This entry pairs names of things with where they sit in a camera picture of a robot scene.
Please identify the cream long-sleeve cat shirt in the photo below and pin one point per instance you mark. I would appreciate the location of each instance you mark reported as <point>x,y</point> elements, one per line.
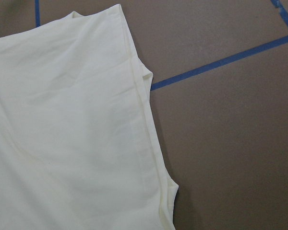
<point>78,143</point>

